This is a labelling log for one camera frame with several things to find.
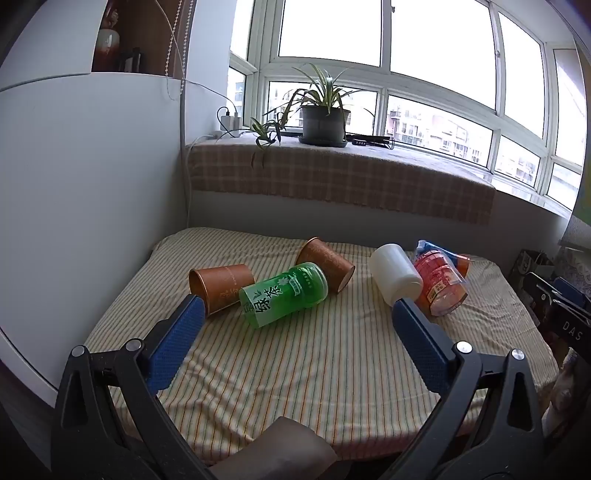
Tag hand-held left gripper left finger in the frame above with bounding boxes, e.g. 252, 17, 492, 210
51, 294, 218, 480

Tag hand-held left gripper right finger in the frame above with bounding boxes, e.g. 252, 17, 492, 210
381, 296, 546, 480

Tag white plastic cup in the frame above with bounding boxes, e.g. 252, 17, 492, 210
368, 244, 424, 307

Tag brown paper cup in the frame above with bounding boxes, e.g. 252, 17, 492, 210
295, 237, 356, 294
188, 264, 256, 317

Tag blue orange printed cup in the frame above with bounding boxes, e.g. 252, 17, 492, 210
414, 239, 472, 280

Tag striped bed sheet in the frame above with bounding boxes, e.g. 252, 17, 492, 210
85, 226, 561, 464

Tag paper bag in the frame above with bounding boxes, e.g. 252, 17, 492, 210
510, 249, 556, 297

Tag brown cloth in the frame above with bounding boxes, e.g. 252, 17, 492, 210
210, 416, 341, 480

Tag black bag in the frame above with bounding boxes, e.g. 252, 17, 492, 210
524, 272, 591, 354

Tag white cabinet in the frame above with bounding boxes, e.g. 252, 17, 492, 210
0, 0, 191, 408

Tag plaid windowsill cloth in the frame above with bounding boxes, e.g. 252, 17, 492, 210
187, 131, 496, 227

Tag black flat device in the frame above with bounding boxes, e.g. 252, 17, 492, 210
345, 133, 396, 150

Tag grey plant saucer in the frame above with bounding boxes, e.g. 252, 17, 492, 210
298, 134, 348, 148

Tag small spider plant offshoot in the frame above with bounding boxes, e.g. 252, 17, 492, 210
249, 117, 283, 151

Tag spider plant in grey pot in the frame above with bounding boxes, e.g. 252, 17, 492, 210
263, 63, 370, 142

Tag wooden shelf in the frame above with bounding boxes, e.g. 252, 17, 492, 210
91, 0, 195, 80

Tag white red vase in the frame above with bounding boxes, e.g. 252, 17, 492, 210
95, 28, 122, 73

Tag white cable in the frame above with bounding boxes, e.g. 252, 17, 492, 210
184, 133, 214, 223

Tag white window frame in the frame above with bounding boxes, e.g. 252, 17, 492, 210
228, 0, 588, 219

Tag white bead cord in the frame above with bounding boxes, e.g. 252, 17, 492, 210
154, 0, 191, 100

